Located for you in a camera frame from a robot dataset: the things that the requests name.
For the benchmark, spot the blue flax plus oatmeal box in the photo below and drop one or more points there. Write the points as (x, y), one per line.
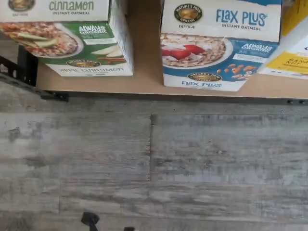
(216, 43)

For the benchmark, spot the brown low shelf board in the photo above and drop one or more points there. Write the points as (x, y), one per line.
(146, 57)

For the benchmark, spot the green apple cinnamon oatmeal box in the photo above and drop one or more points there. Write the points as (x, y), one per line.
(72, 41)

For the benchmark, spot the yellow purely elizabeth oatmeal box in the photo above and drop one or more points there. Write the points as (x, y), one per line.
(288, 60)

